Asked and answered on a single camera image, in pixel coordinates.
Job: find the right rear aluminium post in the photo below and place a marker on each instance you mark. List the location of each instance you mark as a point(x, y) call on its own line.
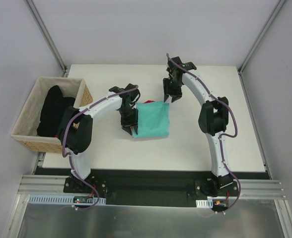
point(280, 4)

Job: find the aluminium post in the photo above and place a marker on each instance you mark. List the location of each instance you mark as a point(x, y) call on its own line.
point(280, 4)
point(46, 34)

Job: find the white cable duct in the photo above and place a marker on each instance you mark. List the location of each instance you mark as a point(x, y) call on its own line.
point(204, 203)
point(65, 200)

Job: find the teal t shirt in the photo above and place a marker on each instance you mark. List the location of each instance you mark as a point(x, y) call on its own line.
point(153, 120)

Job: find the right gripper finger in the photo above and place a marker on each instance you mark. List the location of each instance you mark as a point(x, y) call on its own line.
point(165, 98)
point(175, 98)

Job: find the left rear aluminium post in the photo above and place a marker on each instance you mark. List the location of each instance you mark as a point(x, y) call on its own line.
point(46, 34)

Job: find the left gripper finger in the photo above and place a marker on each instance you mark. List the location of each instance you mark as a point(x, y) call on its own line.
point(135, 130)
point(128, 129)

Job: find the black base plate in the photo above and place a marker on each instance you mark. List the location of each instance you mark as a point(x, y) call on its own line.
point(151, 188)

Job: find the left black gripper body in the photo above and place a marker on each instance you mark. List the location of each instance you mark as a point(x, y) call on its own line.
point(129, 121)

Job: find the right white cable duct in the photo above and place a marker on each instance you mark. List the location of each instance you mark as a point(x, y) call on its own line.
point(204, 203)

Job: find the aluminium rail frame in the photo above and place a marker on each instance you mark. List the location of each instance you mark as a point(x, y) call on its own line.
point(263, 209)

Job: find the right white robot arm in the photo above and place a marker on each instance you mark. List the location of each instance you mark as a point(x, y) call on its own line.
point(213, 117)

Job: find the left white cable duct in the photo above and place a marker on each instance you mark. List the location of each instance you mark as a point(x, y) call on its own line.
point(65, 200)

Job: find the black t shirt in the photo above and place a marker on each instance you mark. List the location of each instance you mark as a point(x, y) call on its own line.
point(52, 112)

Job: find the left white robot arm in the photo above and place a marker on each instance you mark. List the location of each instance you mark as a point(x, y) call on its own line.
point(75, 129)

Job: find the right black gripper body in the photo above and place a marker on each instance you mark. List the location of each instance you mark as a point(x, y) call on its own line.
point(172, 89)

